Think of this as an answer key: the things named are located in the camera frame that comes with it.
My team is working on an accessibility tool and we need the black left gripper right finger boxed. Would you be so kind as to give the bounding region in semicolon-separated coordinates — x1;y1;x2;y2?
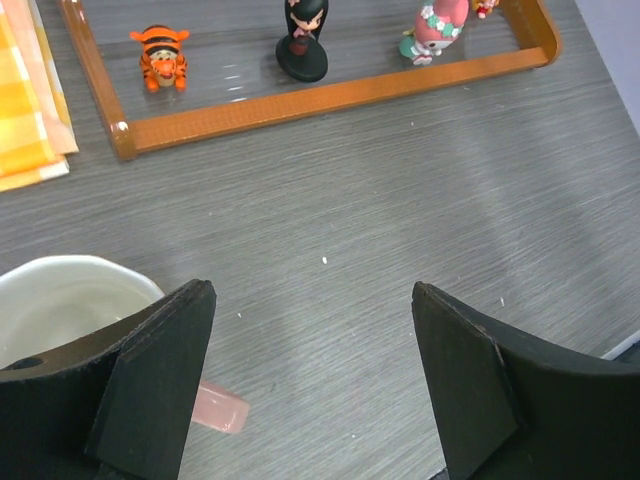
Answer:
412;282;639;479

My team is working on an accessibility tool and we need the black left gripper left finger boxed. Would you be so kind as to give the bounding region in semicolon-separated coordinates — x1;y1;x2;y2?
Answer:
1;279;216;479

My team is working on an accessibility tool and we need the pink mug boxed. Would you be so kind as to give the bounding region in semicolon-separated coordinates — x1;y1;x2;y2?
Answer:
1;255;249;434

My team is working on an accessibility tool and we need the pink My Melody figurine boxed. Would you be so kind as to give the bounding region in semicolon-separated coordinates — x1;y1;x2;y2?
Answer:
399;0;469;66

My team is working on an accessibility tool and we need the orange wooden shelf rack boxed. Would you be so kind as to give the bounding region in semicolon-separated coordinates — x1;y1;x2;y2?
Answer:
55;0;564;162

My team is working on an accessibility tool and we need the orange checkered cloth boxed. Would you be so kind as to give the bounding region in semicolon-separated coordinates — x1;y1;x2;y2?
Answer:
1;1;78;191

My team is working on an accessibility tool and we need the orange tiger figurine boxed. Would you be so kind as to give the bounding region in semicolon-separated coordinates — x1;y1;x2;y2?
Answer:
129;24;190;93

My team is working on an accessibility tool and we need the black haired girl figurine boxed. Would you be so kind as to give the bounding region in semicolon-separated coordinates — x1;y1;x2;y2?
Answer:
275;0;329;83

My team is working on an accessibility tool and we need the Winnie the Pooh figurine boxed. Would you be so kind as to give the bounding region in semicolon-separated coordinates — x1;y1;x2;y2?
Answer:
470;0;500;19

